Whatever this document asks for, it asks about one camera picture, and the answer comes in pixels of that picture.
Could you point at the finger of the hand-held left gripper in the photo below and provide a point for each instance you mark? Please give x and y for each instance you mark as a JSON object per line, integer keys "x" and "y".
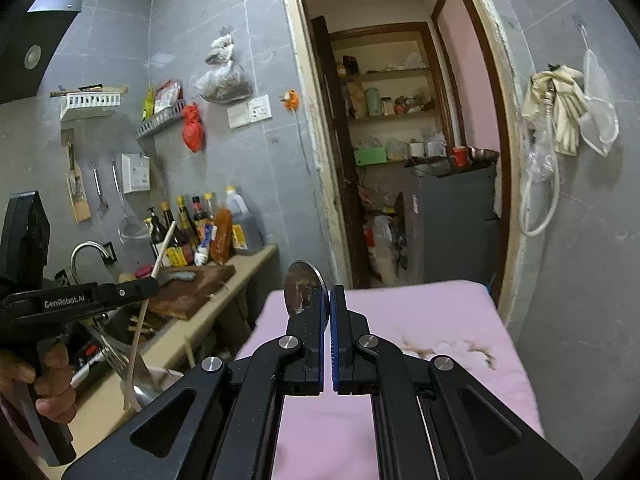
{"x": 137, "y": 290}

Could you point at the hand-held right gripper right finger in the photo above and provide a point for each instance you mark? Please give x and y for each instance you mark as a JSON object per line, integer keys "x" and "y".
{"x": 336, "y": 350}

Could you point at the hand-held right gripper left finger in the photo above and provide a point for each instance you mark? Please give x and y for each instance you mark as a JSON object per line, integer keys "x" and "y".
{"x": 310, "y": 360}

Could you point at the wooden chopstick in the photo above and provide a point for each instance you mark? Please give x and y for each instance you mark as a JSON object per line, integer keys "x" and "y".
{"x": 145, "y": 310}

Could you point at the round silver spoon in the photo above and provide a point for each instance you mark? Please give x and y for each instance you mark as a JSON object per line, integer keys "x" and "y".
{"x": 305, "y": 290}

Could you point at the stainless steel fork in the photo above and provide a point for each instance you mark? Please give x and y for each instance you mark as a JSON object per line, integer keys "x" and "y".
{"x": 117, "y": 355}

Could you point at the person's left hand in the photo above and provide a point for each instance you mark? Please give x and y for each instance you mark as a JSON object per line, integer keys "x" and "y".
{"x": 45, "y": 385}

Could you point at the pink sponge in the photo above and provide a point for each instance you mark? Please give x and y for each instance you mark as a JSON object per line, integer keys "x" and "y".
{"x": 144, "y": 272}

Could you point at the wooden cutting board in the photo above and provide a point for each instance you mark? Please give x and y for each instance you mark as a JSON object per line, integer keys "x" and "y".
{"x": 190, "y": 285}

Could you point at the hanging metal skimmer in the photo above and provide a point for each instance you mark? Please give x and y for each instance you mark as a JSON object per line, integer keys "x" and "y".
{"x": 132, "y": 227}

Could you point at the chrome faucet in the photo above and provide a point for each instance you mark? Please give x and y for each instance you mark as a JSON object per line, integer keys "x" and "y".
{"x": 90, "y": 247}

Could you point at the row of sauce bottles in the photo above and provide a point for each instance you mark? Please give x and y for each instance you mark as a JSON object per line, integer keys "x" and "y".
{"x": 182, "y": 230}

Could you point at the orange snack packet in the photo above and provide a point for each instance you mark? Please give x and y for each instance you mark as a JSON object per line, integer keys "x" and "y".
{"x": 222, "y": 237}

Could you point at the hanging metal peeler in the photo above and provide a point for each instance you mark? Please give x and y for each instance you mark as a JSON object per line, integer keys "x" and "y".
{"x": 100, "y": 190}

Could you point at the wooden kitchen counter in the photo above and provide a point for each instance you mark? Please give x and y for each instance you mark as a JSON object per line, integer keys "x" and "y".
{"x": 240, "y": 270}

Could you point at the plastic bags on pantry floor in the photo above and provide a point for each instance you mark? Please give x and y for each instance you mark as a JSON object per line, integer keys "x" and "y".
{"x": 385, "y": 245}

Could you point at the pink floral tablecloth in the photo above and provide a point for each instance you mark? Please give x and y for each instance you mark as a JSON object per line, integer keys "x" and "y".
{"x": 450, "y": 320}

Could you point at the large dark sauce jug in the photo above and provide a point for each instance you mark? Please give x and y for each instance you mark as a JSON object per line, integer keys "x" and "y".
{"x": 245, "y": 225}

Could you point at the grey cabinet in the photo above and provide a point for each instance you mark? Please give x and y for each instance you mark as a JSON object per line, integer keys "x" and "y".
{"x": 450, "y": 225}

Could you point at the red plastic bag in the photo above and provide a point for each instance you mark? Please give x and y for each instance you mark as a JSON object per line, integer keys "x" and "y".
{"x": 194, "y": 130}

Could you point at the black range hood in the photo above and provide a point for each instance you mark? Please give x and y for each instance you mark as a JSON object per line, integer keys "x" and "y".
{"x": 35, "y": 45}

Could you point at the hanging bags of dried goods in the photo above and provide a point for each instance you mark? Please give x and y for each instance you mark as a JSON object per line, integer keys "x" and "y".
{"x": 222, "y": 80}

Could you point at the red cup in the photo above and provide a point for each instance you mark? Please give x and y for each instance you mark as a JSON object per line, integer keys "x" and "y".
{"x": 460, "y": 156}

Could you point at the metal bowl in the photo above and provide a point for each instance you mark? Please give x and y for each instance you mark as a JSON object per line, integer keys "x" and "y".
{"x": 484, "y": 154}

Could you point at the wooden pantry shelf unit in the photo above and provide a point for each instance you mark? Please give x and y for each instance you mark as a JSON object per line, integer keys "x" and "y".
{"x": 390, "y": 110}

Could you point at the clear plastic bag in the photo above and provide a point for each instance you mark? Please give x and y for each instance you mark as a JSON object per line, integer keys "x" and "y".
{"x": 542, "y": 157}

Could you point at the cream rubber gloves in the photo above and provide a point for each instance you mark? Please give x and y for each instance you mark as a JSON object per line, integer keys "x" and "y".
{"x": 562, "y": 110}

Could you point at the white wall box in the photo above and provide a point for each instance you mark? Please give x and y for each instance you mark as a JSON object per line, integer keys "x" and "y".
{"x": 136, "y": 174}

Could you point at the white wall rack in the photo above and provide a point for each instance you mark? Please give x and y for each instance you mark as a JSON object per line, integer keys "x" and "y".
{"x": 90, "y": 101}

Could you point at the metal wall shelf with packets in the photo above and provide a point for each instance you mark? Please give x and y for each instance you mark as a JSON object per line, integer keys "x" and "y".
{"x": 162, "y": 110}

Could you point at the white wall socket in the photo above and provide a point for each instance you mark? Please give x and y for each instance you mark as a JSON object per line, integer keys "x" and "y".
{"x": 250, "y": 111}

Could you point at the orange wall hook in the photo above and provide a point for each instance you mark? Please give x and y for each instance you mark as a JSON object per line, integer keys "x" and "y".
{"x": 290, "y": 99}

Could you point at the wooden door frame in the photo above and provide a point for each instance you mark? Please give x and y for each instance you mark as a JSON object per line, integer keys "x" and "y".
{"x": 505, "y": 160}

